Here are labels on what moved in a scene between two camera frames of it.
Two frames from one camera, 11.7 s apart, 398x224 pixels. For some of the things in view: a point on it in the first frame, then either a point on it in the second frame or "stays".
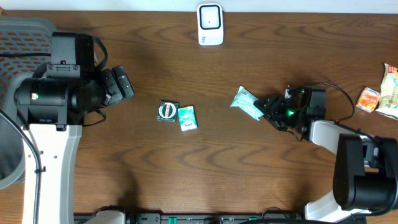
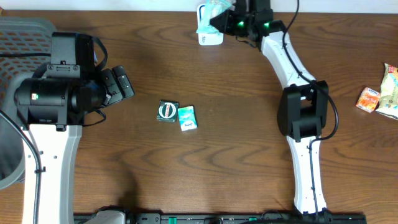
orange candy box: [368, 100] stays
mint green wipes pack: [245, 99] → [212, 9]
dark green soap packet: [168, 111] stays
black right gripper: [272, 109] → [222, 25]
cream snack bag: [388, 93] stays
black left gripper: [115, 94] stays
